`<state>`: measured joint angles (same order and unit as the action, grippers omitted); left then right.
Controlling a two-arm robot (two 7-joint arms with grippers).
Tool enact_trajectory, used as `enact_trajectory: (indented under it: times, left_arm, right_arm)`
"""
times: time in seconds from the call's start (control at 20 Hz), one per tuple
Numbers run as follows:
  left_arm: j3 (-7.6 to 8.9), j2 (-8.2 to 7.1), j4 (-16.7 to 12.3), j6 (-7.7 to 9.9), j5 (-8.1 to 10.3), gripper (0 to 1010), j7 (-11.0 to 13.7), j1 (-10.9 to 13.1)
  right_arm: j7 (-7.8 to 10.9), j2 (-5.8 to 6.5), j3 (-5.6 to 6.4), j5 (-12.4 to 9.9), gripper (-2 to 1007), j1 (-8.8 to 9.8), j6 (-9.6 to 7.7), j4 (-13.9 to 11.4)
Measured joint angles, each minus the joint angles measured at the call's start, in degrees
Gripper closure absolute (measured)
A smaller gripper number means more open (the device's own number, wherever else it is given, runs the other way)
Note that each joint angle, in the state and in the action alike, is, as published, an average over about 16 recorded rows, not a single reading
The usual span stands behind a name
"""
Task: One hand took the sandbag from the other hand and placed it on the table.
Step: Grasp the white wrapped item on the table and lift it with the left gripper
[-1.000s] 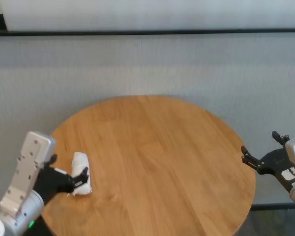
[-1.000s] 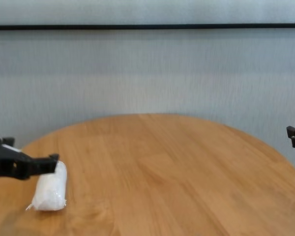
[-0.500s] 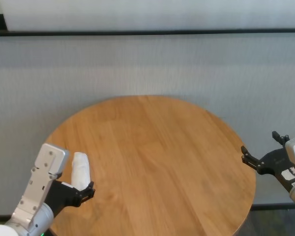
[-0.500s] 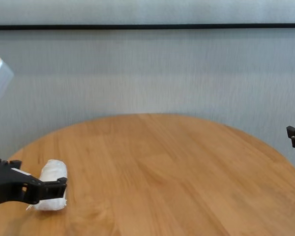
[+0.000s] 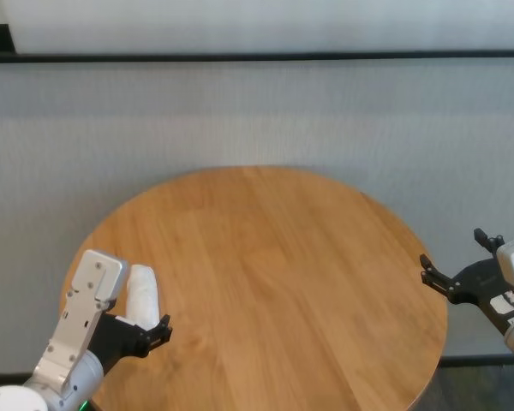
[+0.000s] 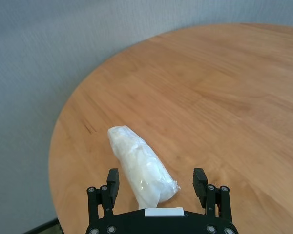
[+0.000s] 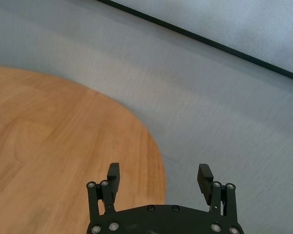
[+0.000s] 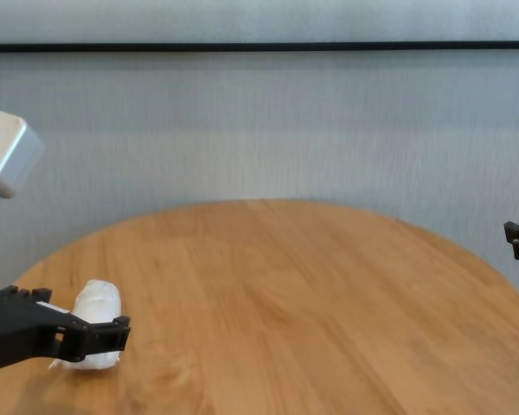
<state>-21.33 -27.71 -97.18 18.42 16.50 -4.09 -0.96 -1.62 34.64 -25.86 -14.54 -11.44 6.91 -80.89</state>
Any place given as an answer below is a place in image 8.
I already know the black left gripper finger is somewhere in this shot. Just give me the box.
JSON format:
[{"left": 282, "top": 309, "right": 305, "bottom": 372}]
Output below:
[
  {"left": 28, "top": 286, "right": 54, "bottom": 304},
  {"left": 38, "top": 315, "right": 132, "bottom": 364}
]

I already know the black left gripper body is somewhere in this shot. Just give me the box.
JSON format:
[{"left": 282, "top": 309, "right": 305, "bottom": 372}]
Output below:
[{"left": 0, "top": 284, "right": 90, "bottom": 375}]

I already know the white plastic-wrapped sandbag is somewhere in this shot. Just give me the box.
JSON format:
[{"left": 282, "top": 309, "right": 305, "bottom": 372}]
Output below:
[{"left": 49, "top": 278, "right": 125, "bottom": 373}]

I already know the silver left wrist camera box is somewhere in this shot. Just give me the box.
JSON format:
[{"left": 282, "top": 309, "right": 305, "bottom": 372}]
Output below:
[{"left": 0, "top": 105, "right": 45, "bottom": 209}]

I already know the black wall baseboard strip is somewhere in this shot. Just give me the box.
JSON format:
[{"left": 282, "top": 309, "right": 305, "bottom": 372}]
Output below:
[{"left": 0, "top": 41, "right": 519, "bottom": 55}]

